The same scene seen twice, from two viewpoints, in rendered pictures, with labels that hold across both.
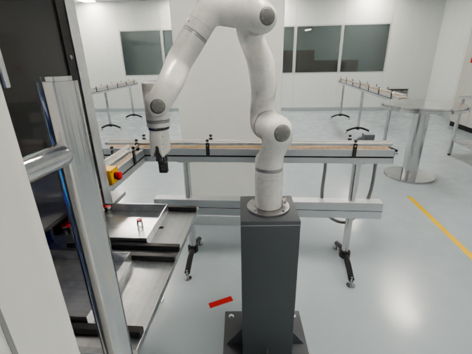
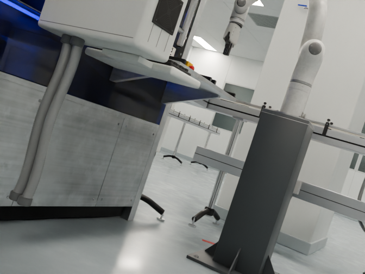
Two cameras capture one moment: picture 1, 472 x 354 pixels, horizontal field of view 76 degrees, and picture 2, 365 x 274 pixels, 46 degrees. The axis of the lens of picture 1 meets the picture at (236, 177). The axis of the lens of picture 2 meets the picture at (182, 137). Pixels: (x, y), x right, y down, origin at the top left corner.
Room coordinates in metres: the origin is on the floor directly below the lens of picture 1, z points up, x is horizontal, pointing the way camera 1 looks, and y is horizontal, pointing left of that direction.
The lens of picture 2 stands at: (-1.13, -0.56, 0.59)
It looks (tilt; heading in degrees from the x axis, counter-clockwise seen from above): 0 degrees down; 23
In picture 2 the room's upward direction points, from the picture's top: 18 degrees clockwise
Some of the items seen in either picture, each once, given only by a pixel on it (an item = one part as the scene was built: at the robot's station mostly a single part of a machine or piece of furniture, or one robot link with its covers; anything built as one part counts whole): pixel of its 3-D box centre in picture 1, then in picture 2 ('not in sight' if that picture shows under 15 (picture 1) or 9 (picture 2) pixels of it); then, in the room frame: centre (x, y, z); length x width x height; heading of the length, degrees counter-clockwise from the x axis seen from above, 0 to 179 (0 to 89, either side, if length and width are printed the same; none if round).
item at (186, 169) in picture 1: (189, 208); (224, 167); (1.98, 0.35, 0.46); 0.09 x 0.09 x 0.77; 85
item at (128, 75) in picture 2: not in sight; (143, 75); (0.61, 0.45, 0.80); 0.34 x 0.03 x 0.13; 85
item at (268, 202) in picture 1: (268, 188); (294, 101); (1.21, -0.14, 0.95); 0.19 x 0.19 x 0.18
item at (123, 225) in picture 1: (116, 222); not in sight; (1.03, 0.47, 0.90); 0.34 x 0.26 x 0.04; 85
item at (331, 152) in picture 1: (243, 148); (294, 123); (1.94, -0.05, 0.92); 1.90 x 0.15 x 0.16; 85
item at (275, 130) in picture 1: (272, 142); (308, 62); (1.18, -0.15, 1.16); 0.19 x 0.12 x 0.24; 16
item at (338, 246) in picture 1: (343, 258); not in sight; (1.88, -0.80, 0.07); 0.50 x 0.08 x 0.14; 175
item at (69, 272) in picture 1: (55, 282); not in sight; (0.70, 0.52, 0.90); 0.34 x 0.26 x 0.04; 85
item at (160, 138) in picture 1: (160, 140); (232, 32); (1.09, 0.28, 1.21); 0.10 x 0.07 x 0.11; 175
